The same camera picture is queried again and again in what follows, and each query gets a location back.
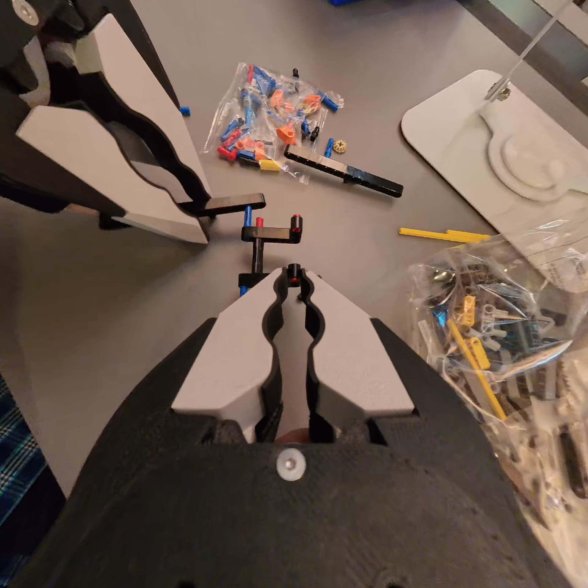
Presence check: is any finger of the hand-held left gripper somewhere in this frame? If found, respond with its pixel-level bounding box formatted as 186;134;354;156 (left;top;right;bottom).
73;13;213;217
15;102;211;245

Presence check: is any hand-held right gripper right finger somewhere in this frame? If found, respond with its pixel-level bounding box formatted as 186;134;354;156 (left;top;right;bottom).
301;271;415;443

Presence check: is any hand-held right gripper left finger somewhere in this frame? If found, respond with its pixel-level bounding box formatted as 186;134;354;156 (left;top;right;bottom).
171;268;288;443

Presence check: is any black lego assembly with pins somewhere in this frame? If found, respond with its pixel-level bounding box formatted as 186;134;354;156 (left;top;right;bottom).
238;205;305;301

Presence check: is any small clear bag of lego pins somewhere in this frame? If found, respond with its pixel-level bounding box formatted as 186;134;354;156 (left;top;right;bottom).
203;62;345;184

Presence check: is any long yellow lego axle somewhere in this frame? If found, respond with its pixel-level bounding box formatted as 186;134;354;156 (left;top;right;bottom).
399;228;491;241

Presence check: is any large clear bag of lego parts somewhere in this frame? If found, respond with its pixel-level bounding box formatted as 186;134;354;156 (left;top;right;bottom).
406;220;588;588

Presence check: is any long black lego beam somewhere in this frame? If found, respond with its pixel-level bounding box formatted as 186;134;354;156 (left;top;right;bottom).
283;145;404;199

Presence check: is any blue plaid clothing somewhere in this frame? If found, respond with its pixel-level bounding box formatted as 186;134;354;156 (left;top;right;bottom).
0;372;65;588

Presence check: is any white flat stand base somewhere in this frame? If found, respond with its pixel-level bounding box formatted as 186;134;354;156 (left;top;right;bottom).
401;69;588;295

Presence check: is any clear acrylic post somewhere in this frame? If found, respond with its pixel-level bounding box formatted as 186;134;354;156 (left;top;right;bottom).
484;0;568;103

